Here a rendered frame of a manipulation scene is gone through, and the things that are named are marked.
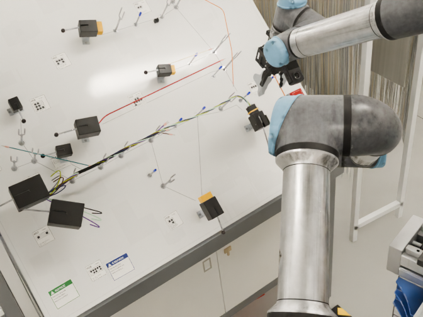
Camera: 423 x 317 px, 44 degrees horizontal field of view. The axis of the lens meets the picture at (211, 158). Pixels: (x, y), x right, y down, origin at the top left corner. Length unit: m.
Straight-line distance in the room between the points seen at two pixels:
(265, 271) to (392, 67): 1.19
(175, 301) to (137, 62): 0.84
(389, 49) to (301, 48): 1.41
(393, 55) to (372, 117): 1.71
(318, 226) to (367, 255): 1.96
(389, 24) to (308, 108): 0.27
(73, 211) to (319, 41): 0.80
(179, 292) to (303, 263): 1.03
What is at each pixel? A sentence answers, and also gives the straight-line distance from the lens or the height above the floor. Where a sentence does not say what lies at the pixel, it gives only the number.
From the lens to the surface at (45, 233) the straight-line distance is 1.64.
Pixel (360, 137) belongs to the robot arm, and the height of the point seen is 1.55.
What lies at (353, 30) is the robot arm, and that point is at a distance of 1.19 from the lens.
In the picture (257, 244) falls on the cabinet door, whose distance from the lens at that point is 1.99.
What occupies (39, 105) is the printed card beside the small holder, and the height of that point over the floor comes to 1.32.
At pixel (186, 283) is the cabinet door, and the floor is 0.69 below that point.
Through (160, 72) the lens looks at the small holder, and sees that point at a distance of 1.76.
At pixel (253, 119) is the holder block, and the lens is 1.80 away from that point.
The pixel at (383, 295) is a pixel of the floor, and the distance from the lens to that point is 2.70.
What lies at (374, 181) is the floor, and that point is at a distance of 3.30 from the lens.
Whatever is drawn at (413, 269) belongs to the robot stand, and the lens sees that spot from 1.39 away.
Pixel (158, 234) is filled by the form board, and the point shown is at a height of 0.93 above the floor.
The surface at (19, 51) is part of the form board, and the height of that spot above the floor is 1.45.
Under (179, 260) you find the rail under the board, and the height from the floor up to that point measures 0.86.
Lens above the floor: 2.10
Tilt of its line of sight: 37 degrees down
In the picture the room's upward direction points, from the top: 8 degrees counter-clockwise
